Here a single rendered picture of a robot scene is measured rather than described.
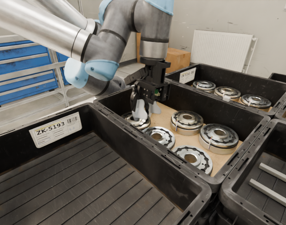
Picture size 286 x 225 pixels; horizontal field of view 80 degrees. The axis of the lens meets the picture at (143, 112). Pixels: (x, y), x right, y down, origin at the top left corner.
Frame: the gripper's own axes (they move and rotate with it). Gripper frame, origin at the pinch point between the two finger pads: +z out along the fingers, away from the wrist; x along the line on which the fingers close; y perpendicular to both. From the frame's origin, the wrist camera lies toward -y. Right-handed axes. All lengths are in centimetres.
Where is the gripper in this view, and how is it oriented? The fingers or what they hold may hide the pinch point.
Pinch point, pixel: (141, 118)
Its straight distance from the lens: 57.8
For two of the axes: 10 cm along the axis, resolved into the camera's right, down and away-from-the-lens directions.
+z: -0.9, 8.9, 4.5
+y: 6.9, 3.8, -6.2
